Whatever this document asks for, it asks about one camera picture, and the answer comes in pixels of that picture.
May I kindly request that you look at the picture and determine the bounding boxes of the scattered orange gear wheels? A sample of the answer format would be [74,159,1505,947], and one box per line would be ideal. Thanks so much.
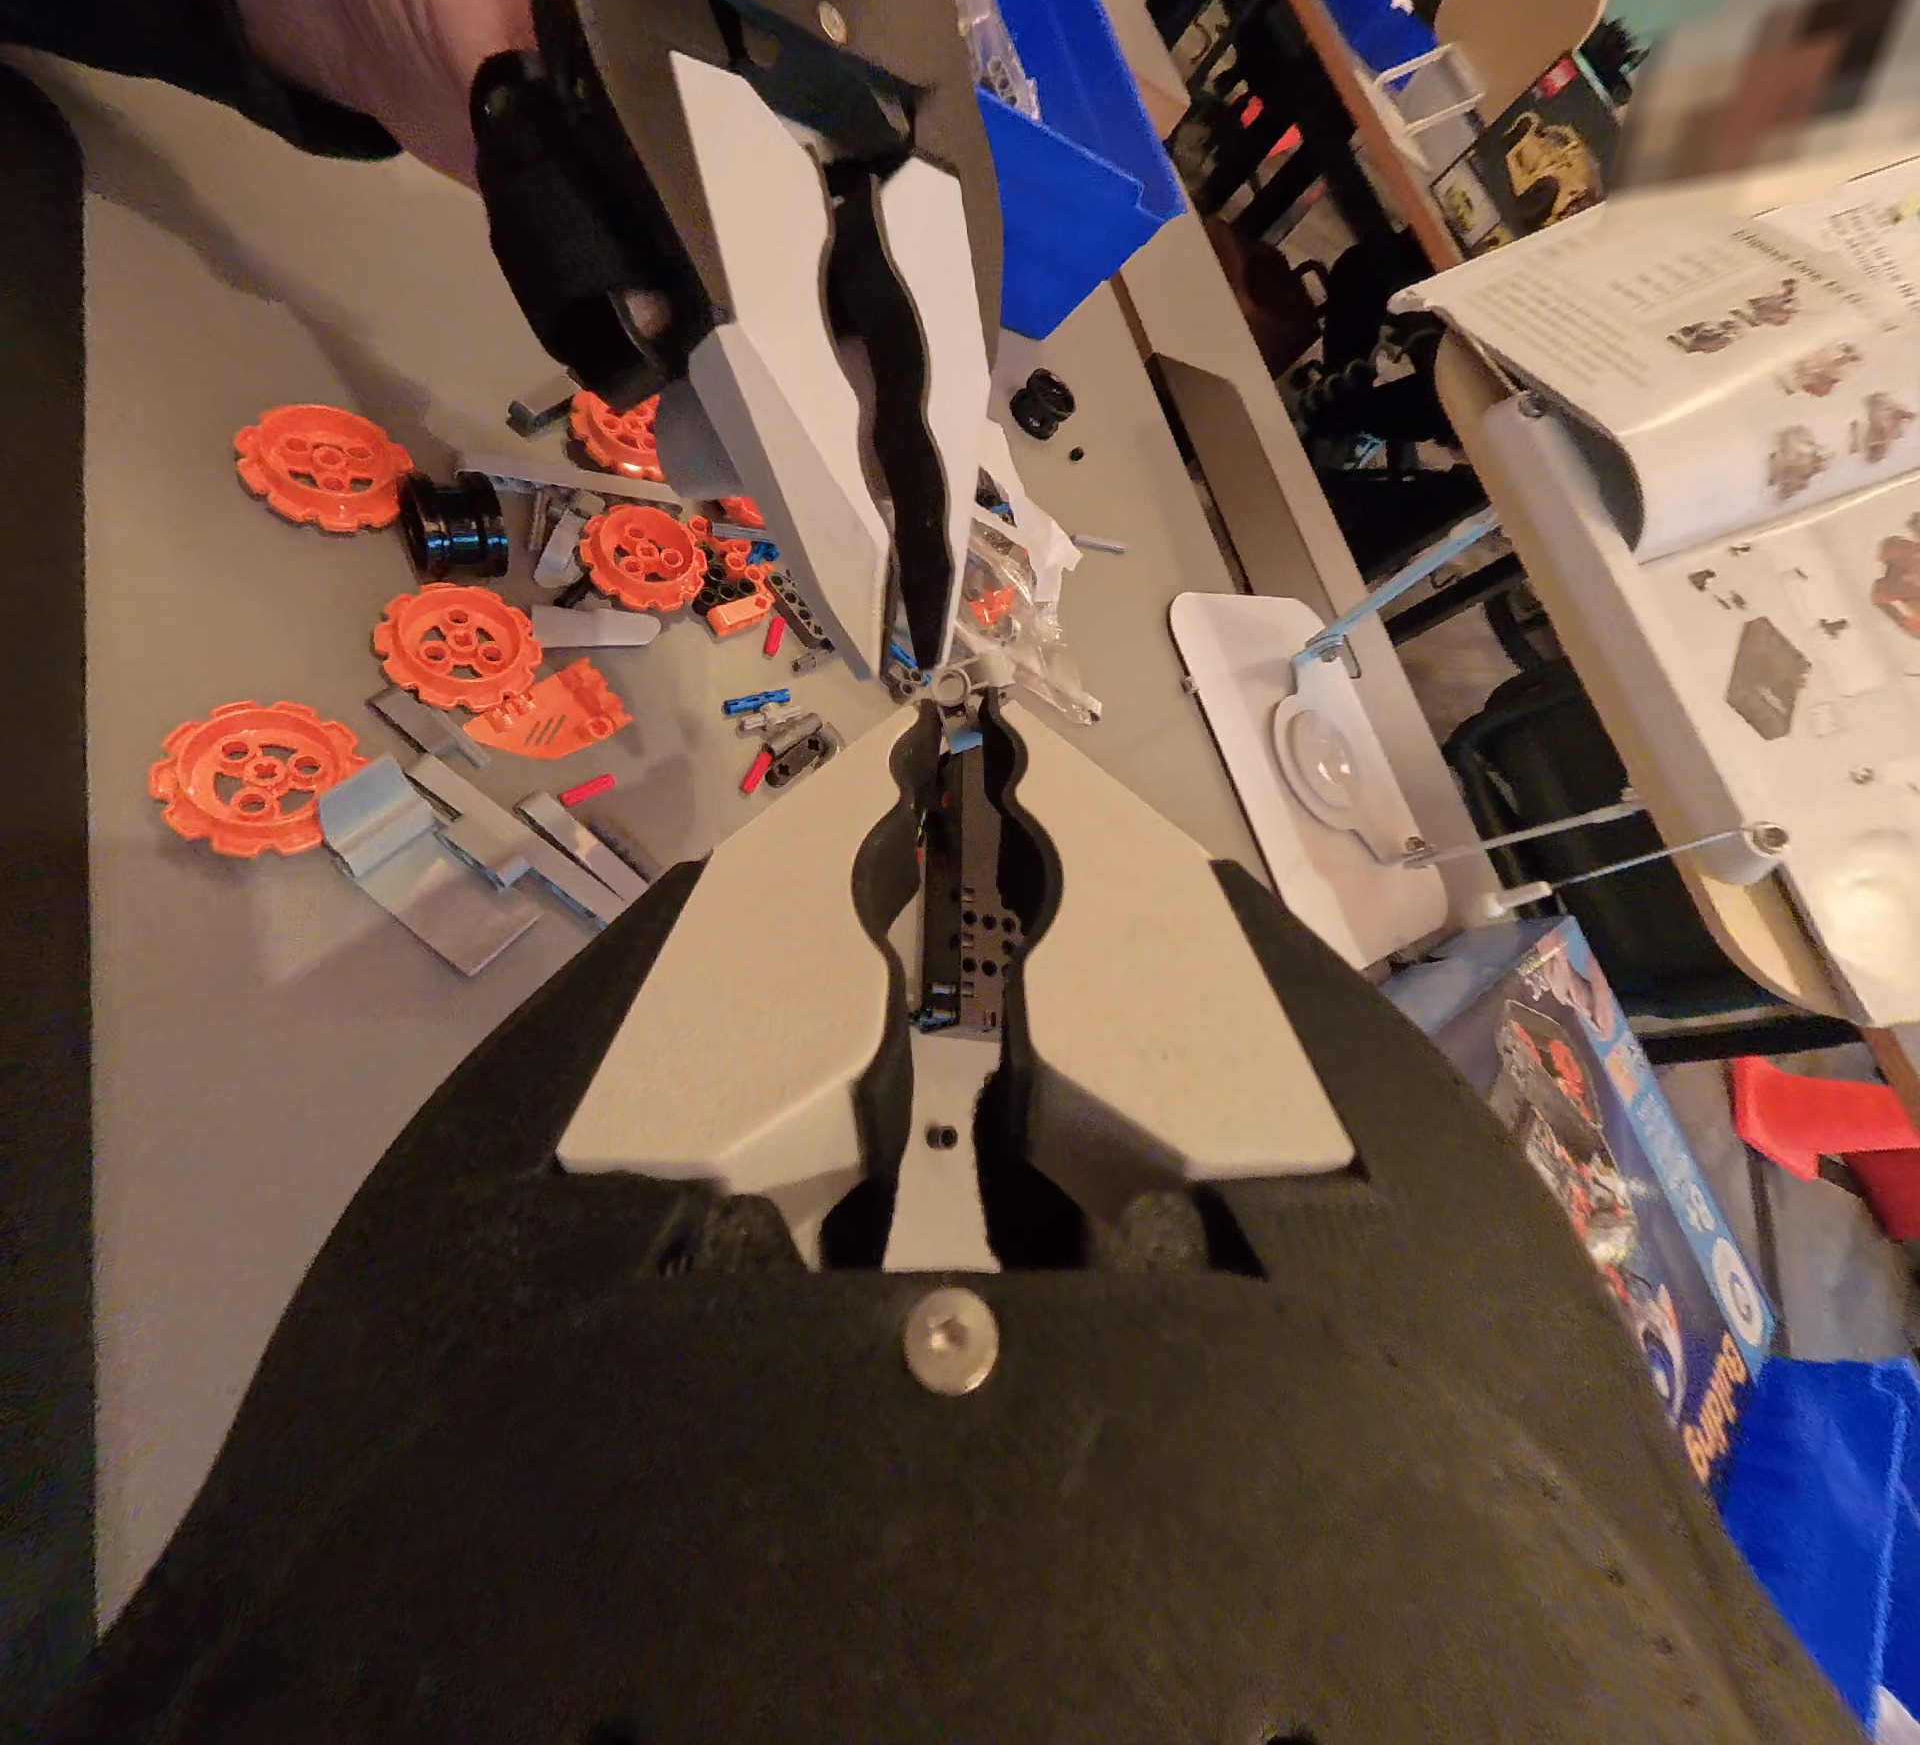
[148,393,784,864]

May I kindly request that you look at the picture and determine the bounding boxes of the clear bag of orange parts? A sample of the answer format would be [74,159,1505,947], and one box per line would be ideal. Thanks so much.
[885,455,1108,730]

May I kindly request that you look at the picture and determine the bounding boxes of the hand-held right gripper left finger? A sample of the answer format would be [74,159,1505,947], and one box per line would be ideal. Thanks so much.
[553,707,940,1184]

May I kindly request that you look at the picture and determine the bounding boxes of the dark grey long bar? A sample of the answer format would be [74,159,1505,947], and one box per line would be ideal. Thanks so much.
[404,752,650,928]

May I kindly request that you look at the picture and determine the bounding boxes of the white book stand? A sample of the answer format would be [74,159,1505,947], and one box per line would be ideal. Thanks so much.
[1167,320,1920,1029]

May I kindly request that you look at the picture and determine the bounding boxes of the black desk cable cover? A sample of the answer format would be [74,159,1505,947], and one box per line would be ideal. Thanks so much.
[1145,348,1370,609]

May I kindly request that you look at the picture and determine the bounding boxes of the blue plastic bin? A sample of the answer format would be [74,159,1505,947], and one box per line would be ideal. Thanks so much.
[914,0,1190,339]
[1715,1353,1920,1728]

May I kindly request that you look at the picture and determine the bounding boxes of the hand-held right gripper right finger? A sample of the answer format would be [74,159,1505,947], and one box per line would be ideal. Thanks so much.
[976,698,1360,1184]

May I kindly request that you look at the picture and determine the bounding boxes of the blue robot kit box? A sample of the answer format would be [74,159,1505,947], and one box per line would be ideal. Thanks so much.
[1438,912,1782,1487]

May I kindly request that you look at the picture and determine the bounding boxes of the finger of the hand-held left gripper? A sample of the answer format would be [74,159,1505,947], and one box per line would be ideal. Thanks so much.
[877,155,1000,669]
[656,50,906,685]

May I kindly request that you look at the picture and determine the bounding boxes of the black perforated plastic block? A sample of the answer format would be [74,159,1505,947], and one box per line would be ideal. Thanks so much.
[908,725,1039,1041]

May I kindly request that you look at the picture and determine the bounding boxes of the open instruction booklet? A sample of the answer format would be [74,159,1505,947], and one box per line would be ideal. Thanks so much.
[1388,155,1920,1029]

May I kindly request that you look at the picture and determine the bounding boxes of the black toy set box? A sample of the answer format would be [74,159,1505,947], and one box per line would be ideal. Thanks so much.
[1422,56,1624,249]

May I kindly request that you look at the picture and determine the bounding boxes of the orange wedge panel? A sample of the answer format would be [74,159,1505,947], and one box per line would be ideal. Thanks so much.
[458,658,637,769]

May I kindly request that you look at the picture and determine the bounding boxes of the grey angled connector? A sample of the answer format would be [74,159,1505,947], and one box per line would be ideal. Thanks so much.
[896,654,1004,730]

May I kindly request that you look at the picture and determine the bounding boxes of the grey curved panel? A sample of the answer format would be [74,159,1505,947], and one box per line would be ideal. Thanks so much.
[316,756,546,981]

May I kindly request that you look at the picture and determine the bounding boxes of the red plastic bin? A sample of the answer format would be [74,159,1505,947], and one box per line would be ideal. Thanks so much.
[1723,1052,1920,1246]

